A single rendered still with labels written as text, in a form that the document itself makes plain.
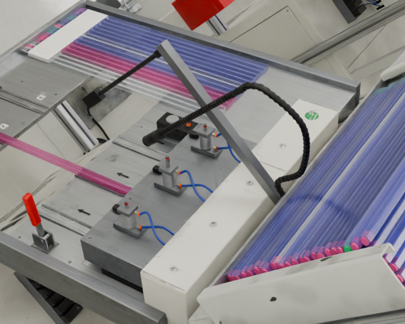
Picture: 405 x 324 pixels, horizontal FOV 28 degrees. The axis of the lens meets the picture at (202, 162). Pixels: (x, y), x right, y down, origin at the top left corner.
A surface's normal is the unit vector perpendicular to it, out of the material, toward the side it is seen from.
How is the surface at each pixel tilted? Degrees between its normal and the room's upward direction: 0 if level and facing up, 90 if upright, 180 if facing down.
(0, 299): 0
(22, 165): 0
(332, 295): 90
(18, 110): 48
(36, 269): 90
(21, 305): 0
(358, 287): 90
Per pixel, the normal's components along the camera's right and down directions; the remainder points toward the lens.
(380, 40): 0.58, -0.27
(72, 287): -0.55, 0.57
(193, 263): -0.05, -0.76
